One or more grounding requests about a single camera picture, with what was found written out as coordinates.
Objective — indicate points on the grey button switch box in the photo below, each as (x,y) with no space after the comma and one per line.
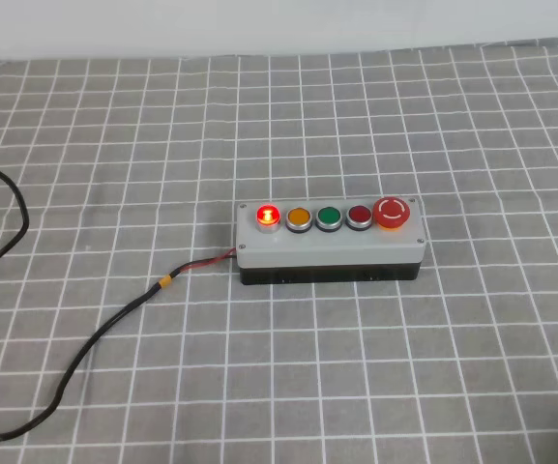
(285,257)

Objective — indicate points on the yellow push button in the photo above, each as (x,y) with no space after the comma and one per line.
(298,220)

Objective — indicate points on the green push button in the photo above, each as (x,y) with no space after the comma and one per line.
(328,219)

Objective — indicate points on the dark red push button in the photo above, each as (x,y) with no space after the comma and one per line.
(359,218)

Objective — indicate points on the red emergency stop button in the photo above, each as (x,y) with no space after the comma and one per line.
(390,212)

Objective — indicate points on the grey checkered tablecloth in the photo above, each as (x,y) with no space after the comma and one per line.
(131,168)

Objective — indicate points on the lit red indicator lamp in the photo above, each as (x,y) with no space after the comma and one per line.
(268,218)

